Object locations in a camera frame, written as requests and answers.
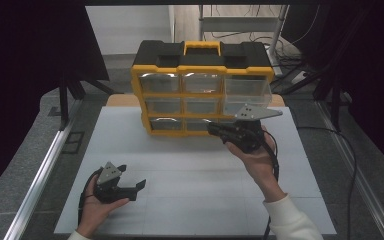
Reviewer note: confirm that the person's left hand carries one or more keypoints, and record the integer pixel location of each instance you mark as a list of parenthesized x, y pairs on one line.
[(95, 211)]

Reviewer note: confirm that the grey metal shelf frame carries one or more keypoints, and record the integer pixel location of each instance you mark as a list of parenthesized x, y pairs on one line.
[(236, 24)]

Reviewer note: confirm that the set of clear drawers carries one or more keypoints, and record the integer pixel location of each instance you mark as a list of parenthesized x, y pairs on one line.
[(160, 83)]

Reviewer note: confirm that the white power strip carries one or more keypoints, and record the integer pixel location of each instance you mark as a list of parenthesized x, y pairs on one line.
[(299, 77)]

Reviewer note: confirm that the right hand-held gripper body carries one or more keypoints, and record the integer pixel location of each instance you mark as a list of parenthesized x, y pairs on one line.
[(246, 136)]

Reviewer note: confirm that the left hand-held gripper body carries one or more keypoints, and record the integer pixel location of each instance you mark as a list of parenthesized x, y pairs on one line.
[(106, 191)]

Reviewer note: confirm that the aluminium rail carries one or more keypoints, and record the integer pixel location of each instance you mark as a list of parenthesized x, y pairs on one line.
[(36, 186), (363, 190)]

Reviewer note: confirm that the person's right hand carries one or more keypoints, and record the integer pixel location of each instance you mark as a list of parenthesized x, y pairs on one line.
[(256, 166)]

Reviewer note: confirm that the large clear drawer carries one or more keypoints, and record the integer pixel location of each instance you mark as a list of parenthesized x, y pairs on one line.
[(246, 90)]

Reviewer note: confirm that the black metal stand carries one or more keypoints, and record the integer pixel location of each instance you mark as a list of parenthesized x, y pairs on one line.
[(63, 106), (336, 106)]

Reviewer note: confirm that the small clear plastic drawer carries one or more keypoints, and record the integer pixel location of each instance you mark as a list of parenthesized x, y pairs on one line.
[(195, 125)]

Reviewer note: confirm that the dark curtain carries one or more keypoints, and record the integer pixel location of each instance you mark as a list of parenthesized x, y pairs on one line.
[(20, 66), (373, 66)]

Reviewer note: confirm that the yellow and black organizer cabinet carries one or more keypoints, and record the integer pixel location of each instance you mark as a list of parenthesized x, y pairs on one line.
[(166, 50)]

